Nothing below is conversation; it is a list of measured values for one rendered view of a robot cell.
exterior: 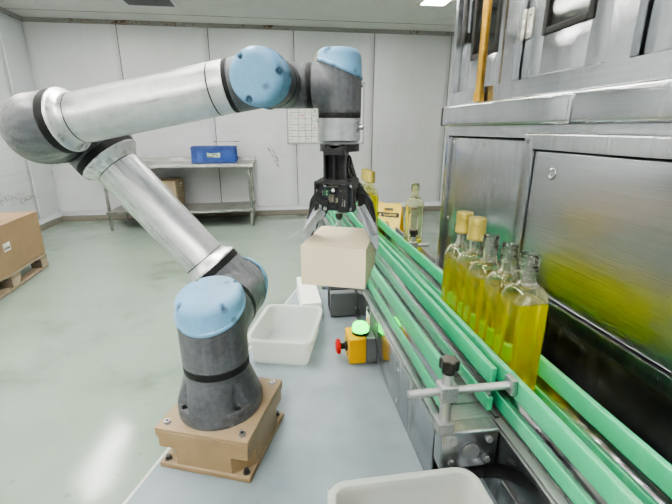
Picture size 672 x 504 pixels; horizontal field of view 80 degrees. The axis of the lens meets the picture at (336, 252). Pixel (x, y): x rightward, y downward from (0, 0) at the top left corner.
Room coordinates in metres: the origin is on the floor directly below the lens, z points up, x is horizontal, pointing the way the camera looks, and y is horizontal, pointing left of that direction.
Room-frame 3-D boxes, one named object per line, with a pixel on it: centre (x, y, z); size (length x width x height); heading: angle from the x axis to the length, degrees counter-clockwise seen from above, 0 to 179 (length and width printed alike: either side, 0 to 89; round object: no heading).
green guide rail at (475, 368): (1.42, -0.12, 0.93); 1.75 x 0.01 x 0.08; 8
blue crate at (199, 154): (5.83, 1.71, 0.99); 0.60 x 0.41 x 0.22; 101
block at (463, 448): (0.52, -0.21, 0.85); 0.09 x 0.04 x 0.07; 98
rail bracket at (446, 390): (0.51, -0.19, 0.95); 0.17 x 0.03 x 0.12; 98
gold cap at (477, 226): (0.77, -0.28, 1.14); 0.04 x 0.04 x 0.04
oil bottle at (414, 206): (1.45, -0.29, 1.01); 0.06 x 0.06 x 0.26; 9
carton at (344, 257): (0.77, -0.01, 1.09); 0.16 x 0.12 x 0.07; 168
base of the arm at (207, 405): (0.64, 0.22, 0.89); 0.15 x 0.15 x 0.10
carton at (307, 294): (1.26, 0.09, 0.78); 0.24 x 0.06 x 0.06; 9
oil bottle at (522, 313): (0.60, -0.30, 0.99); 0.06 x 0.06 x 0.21; 9
